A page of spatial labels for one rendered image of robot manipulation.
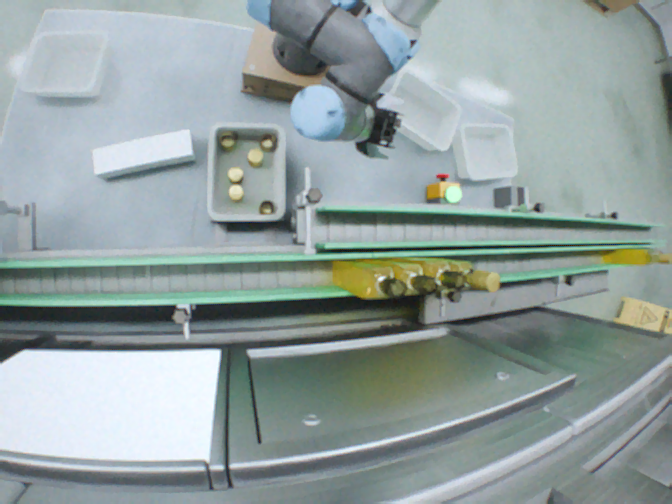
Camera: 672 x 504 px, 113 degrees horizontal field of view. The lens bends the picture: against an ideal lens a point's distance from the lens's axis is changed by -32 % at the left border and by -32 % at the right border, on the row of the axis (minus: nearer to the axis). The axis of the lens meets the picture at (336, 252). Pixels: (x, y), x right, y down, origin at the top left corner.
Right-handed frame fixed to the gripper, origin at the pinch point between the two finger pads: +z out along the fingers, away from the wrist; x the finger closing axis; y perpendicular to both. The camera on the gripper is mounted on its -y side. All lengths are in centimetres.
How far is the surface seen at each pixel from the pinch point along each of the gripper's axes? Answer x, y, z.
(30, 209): -28, -54, -55
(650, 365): -18, 64, -25
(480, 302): -37, 38, 13
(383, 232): -23.1, 8.5, -3.0
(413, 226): -20.8, 13.9, 2.8
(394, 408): -28, 26, -45
